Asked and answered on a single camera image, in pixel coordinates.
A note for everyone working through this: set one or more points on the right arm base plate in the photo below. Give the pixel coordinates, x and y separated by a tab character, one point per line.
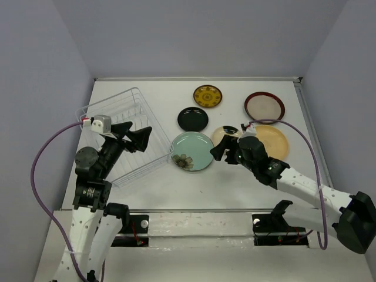
270	231

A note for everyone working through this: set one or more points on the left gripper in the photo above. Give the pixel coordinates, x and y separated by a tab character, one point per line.
140	137

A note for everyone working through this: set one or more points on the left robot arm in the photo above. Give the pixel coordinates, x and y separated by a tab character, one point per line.
95	221

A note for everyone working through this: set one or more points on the white wire dish rack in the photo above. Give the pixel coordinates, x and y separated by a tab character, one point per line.
126	106

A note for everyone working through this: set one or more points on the black glossy plate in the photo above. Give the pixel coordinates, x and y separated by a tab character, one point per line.
193	119

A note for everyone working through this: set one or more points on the teal floral plate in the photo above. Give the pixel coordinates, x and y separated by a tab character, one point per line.
191	151

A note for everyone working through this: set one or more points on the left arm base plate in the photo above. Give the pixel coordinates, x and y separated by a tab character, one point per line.
135	234

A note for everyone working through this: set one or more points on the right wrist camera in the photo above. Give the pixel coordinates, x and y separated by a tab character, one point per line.
248	130

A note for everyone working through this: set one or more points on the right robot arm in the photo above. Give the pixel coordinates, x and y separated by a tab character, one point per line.
348	217

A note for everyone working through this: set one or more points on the yellow patterned plate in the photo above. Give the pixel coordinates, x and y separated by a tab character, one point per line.
207	96

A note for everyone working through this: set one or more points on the cream and black plate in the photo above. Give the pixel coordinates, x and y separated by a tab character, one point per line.
220	132

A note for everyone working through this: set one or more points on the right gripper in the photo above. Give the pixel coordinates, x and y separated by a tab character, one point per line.
227	142

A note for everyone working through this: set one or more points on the red rimmed plate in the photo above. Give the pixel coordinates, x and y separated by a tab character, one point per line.
264	105

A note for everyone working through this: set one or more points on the beige bear plate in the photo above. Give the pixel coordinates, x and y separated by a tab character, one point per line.
274	141

